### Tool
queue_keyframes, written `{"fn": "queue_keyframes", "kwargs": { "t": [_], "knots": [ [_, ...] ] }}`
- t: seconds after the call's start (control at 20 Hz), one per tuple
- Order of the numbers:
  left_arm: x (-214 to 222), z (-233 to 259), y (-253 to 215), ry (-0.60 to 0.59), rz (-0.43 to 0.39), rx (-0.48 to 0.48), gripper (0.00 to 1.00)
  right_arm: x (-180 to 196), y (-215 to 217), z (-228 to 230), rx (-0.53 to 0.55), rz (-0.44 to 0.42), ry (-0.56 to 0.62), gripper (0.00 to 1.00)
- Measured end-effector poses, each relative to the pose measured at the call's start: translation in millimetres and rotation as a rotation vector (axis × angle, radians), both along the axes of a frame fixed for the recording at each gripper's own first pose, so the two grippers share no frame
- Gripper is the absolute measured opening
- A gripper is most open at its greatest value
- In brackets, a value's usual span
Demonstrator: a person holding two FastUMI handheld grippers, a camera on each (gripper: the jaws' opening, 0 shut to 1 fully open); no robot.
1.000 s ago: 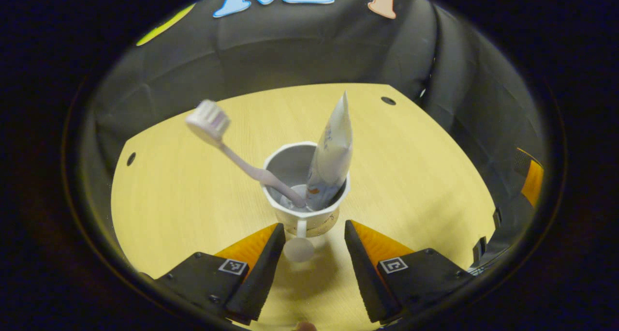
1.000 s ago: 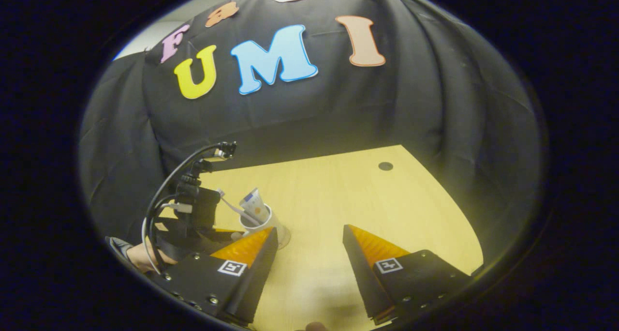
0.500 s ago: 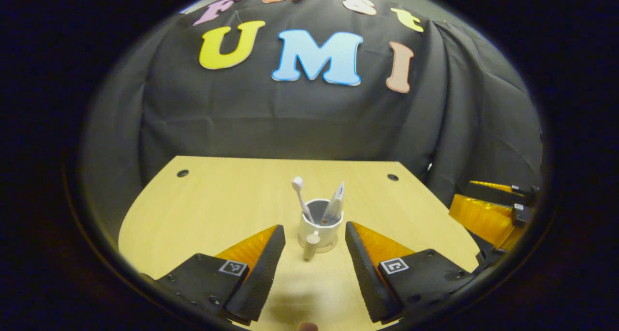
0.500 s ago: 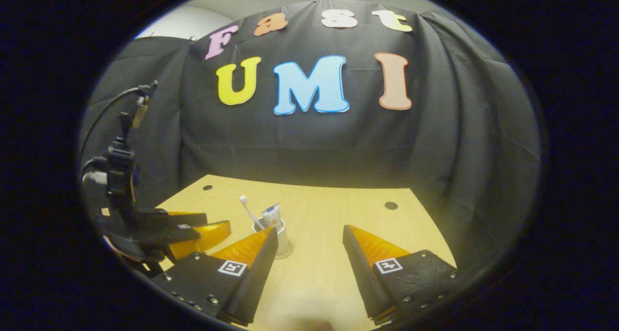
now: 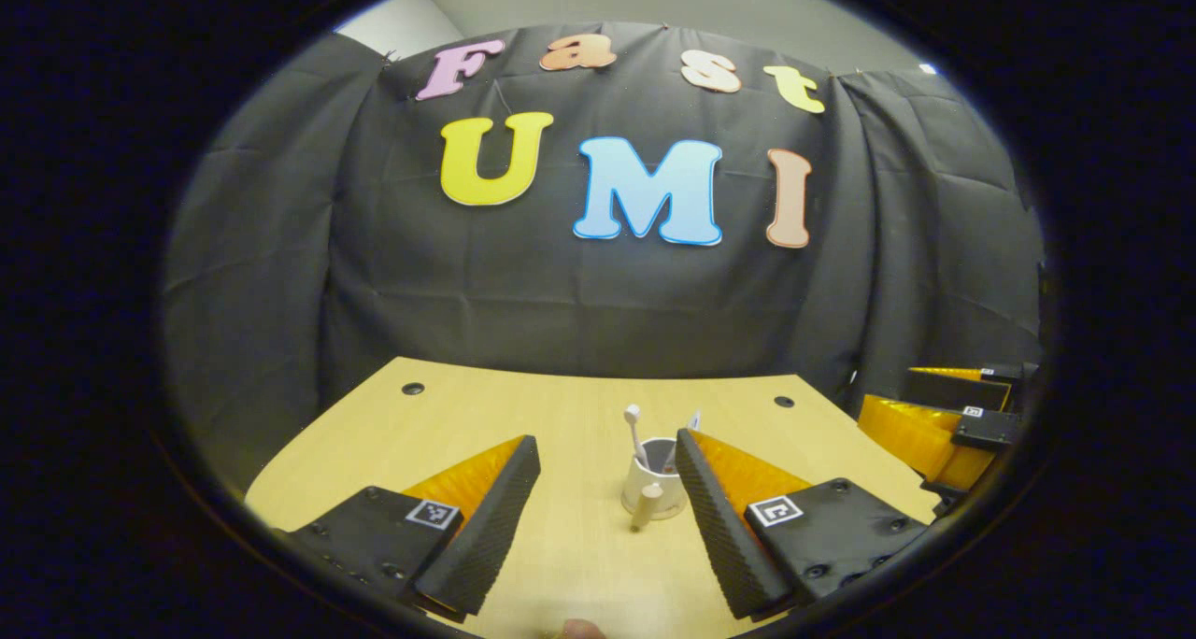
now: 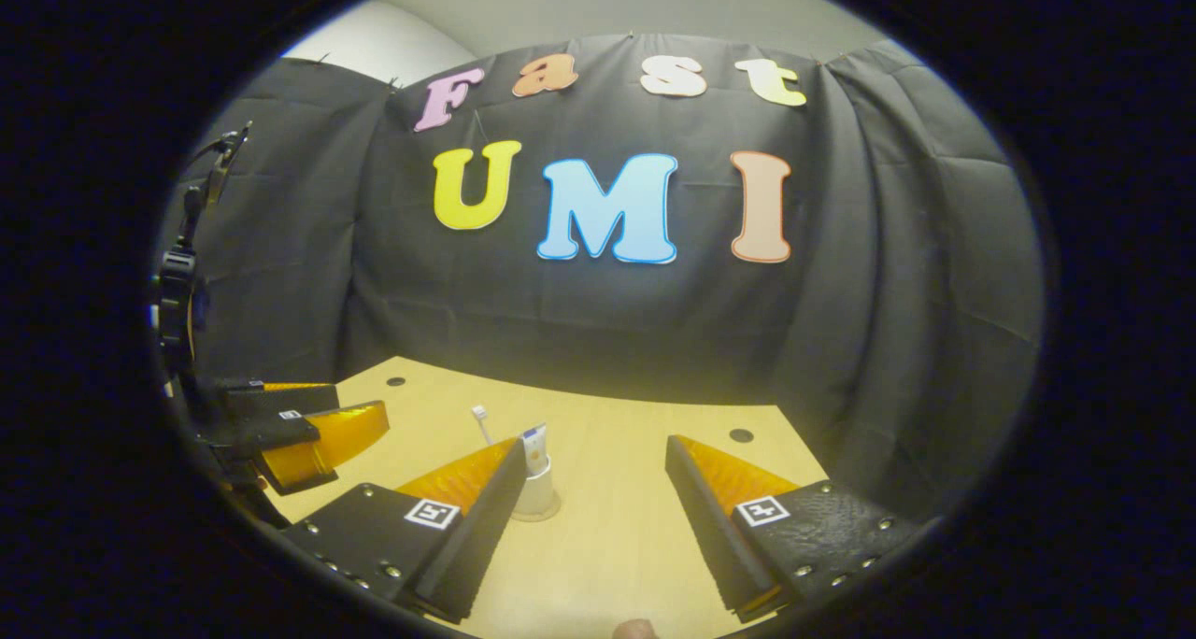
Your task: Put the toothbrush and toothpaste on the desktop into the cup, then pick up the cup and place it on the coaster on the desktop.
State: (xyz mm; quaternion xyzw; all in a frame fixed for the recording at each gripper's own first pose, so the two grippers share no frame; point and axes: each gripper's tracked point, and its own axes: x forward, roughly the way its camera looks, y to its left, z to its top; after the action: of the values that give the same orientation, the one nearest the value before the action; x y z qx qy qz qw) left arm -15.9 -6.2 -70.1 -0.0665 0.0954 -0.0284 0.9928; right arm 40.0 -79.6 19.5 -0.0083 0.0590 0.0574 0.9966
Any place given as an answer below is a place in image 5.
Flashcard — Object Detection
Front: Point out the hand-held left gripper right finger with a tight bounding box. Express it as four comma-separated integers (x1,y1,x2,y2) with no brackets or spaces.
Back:
675,428,940,621

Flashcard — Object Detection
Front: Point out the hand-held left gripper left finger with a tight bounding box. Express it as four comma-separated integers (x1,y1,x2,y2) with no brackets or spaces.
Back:
271,434,543,624

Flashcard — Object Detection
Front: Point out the pink and white toothbrush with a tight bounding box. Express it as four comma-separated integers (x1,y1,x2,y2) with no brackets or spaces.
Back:
624,404,650,472

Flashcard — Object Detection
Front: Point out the wooden desktop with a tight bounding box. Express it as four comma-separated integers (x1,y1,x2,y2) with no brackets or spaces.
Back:
245,357,940,639

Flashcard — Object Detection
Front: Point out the white cup with wooden handle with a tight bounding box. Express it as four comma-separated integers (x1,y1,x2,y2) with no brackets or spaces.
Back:
621,436,690,533

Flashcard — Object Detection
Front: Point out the black backdrop cloth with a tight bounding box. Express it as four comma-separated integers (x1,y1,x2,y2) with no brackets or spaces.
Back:
164,22,1046,490

